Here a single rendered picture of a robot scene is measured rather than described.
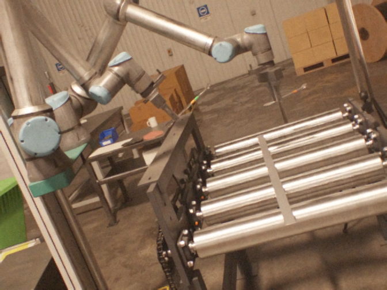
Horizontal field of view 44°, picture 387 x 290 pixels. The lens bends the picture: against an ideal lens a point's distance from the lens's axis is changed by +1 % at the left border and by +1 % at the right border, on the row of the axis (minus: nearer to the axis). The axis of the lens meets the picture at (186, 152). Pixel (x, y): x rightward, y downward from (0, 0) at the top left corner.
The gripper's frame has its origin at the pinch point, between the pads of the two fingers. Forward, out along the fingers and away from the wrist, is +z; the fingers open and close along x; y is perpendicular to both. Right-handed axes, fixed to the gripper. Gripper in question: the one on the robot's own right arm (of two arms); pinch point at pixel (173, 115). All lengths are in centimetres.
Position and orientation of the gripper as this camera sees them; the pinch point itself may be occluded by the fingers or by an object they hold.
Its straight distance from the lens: 204.3
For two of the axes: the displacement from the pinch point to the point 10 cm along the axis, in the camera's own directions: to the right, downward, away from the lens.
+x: 2.1, 3.0, -9.3
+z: 6.6, 6.6, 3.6
